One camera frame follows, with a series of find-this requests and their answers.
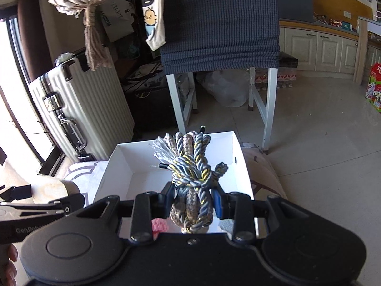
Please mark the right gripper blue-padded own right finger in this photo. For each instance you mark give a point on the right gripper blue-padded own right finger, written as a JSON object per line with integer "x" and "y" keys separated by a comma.
{"x": 237, "y": 207}

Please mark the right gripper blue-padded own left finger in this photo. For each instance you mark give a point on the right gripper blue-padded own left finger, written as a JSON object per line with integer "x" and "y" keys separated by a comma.
{"x": 148, "y": 206}

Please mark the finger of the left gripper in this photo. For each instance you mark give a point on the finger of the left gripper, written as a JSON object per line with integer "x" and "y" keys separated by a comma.
{"x": 16, "y": 193}

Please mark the pink crochet doll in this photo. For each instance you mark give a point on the pink crochet doll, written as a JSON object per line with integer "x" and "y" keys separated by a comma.
{"x": 159, "y": 226}

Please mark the blue crochet doll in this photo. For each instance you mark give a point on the blue crochet doll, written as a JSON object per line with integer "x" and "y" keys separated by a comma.
{"x": 226, "y": 225}

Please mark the oval wooden block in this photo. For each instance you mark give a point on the oval wooden block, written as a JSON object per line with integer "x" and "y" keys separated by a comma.
{"x": 47, "y": 188}

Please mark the person's hand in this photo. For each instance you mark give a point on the person's hand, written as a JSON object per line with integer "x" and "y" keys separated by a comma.
{"x": 9, "y": 256}

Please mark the white shoe box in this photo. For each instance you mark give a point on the white shoe box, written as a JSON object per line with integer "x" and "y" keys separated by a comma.
{"x": 194, "y": 163}

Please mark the white ribbed suitcase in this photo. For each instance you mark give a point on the white ribbed suitcase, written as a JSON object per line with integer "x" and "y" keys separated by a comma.
{"x": 84, "y": 110}

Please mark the white plastic bag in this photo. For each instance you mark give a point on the white plastic bag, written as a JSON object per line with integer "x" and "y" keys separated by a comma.
{"x": 229, "y": 88}

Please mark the white cabinet row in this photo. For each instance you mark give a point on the white cabinet row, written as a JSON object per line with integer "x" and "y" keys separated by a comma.
{"x": 321, "y": 50}

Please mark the colourful cardboard box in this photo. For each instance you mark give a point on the colourful cardboard box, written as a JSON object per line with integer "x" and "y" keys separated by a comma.
{"x": 373, "y": 92}

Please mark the white table with blue cloth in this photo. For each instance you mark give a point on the white table with blue cloth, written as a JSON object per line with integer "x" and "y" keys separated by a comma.
{"x": 210, "y": 35}

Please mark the cartoon tote bag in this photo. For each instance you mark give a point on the cartoon tote bag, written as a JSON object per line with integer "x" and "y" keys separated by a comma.
{"x": 154, "y": 23}

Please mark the wooden leg table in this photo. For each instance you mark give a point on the wooden leg table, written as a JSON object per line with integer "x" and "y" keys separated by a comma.
{"x": 364, "y": 26}

